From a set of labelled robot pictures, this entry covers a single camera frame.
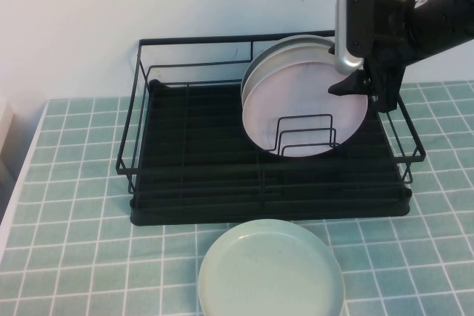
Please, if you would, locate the pale green round plate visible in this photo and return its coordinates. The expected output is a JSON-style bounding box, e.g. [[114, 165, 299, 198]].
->
[[198, 218, 346, 316]]

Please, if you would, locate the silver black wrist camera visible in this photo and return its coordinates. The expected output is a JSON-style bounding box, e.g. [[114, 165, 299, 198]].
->
[[334, 0, 375, 75]]

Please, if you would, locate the green checkered tablecloth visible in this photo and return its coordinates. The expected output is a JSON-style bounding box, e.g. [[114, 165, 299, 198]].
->
[[0, 81, 474, 316]]

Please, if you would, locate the black wire dish rack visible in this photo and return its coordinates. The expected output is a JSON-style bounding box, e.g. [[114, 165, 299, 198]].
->
[[116, 29, 426, 227]]

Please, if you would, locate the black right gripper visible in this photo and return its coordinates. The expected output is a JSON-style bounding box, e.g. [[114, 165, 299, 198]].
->
[[327, 0, 416, 114]]

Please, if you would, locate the pink round plate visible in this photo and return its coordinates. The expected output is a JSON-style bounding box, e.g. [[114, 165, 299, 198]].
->
[[241, 57, 370, 158]]

